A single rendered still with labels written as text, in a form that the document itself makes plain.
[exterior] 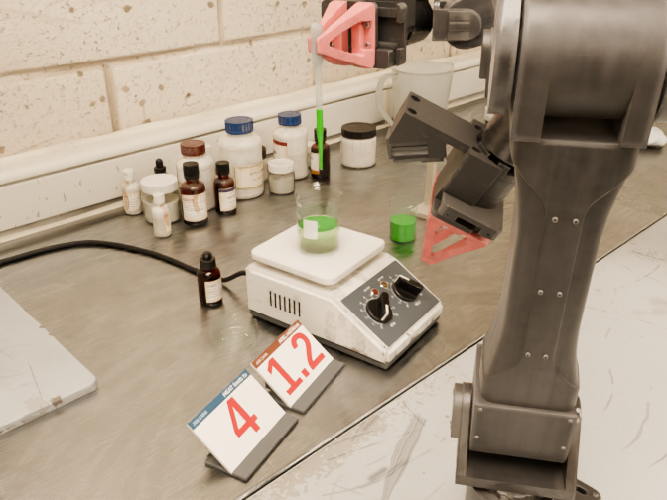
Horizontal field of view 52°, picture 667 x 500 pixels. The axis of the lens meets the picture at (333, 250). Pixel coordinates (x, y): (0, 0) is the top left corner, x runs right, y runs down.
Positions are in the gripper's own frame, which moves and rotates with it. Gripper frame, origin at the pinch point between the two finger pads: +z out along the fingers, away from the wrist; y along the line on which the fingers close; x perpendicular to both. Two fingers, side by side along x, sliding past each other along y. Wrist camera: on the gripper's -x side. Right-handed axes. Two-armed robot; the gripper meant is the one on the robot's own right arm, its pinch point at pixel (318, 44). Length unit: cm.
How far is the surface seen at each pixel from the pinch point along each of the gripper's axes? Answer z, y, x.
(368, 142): -46, -24, 27
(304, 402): 15.4, 8.2, 31.7
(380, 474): 18.8, 19.4, 32.4
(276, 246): 2.8, -5.1, 23.2
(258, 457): 23.8, 9.6, 31.7
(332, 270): 3.7, 3.6, 23.4
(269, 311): 6.3, -3.8, 29.8
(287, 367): 13.8, 5.0, 29.7
